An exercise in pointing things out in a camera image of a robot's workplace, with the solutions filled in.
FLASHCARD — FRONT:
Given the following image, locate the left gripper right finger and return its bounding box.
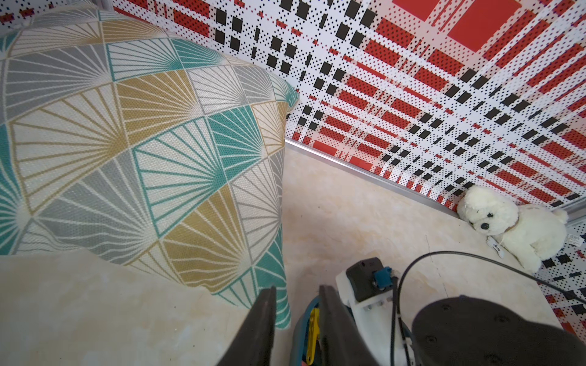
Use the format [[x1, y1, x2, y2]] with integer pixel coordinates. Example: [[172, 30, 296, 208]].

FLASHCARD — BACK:
[[319, 285, 378, 366]]

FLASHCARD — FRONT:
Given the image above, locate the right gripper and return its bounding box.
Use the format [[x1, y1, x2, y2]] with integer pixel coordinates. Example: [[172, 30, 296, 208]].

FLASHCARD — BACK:
[[336, 272, 394, 365]]

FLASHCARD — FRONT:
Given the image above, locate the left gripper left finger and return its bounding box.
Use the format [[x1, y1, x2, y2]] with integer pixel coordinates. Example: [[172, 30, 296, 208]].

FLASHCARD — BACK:
[[217, 287, 276, 366]]

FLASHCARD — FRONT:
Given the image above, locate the yellow clothespin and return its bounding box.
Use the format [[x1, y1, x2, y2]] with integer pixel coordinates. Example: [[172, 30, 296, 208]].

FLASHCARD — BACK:
[[306, 308, 320, 365]]

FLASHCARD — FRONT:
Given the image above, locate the teal plastic storage box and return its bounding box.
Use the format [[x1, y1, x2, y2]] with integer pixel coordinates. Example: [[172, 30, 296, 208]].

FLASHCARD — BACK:
[[288, 297, 319, 366]]

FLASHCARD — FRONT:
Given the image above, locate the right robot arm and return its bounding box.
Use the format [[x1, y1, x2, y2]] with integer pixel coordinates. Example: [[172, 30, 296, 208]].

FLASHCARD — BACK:
[[320, 262, 585, 365]]

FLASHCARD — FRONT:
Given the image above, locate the white plush dog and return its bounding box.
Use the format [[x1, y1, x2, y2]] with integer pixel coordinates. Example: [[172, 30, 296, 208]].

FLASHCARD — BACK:
[[456, 185, 569, 274]]

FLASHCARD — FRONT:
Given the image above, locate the patterned cushion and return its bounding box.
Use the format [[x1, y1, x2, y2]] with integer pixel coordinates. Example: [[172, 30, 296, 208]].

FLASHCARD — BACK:
[[1, 2, 299, 329]]

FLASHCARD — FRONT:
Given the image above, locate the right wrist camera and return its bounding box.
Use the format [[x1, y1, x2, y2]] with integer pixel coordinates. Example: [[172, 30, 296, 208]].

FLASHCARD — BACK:
[[346, 257, 396, 302]]

